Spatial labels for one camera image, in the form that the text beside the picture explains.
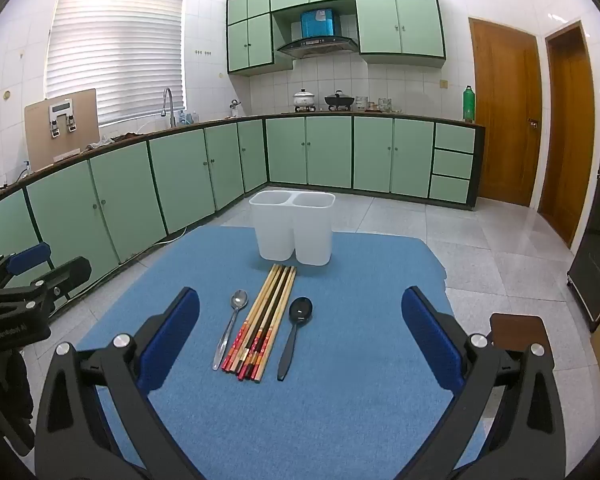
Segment white window blind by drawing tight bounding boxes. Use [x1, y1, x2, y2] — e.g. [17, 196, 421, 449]
[45, 0, 187, 128]

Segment wooden door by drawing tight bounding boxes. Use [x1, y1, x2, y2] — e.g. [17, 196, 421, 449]
[537, 20, 597, 248]
[468, 17, 543, 208]

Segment black range hood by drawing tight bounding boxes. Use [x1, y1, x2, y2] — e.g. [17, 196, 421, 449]
[276, 35, 359, 59]

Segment metal spoon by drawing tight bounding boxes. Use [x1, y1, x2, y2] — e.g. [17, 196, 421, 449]
[212, 289, 250, 372]

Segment blue wrapped hood chimney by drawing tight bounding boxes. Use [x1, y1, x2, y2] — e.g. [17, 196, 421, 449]
[300, 8, 340, 39]

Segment brown cardboard box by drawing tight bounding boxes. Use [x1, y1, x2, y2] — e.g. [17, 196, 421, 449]
[24, 88, 101, 171]

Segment dark glass-front cabinet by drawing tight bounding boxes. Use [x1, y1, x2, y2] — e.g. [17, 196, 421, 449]
[567, 89, 600, 333]

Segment blue table mat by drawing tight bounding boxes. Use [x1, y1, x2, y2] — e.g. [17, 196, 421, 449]
[75, 225, 486, 480]

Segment white double utensil holder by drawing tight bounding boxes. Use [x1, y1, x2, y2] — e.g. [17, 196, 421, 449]
[249, 191, 337, 267]

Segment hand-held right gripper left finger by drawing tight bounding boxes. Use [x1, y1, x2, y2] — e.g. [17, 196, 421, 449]
[34, 287, 201, 480]

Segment green wall cabinets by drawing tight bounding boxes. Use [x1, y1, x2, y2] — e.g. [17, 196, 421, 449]
[226, 0, 447, 77]

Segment brown wooden stool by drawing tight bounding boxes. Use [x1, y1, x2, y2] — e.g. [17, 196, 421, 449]
[489, 312, 546, 356]

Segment bundle of mixed chopsticks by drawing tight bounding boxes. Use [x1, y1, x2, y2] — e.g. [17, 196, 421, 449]
[221, 264, 298, 381]

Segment black plastic spoon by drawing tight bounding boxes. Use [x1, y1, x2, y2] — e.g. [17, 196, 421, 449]
[277, 297, 315, 382]

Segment black wok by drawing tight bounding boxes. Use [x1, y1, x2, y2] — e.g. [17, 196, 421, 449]
[324, 90, 356, 111]

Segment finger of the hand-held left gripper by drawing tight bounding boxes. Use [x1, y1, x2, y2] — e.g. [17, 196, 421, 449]
[10, 256, 92, 312]
[0, 241, 52, 292]

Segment metal kitchen faucet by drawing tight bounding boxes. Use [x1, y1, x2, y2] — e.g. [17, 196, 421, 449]
[161, 87, 177, 128]

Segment green base cabinets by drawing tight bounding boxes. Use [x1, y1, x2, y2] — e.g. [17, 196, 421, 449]
[0, 112, 486, 306]

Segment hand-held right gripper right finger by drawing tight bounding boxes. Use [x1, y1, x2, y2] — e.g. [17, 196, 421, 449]
[401, 286, 567, 480]

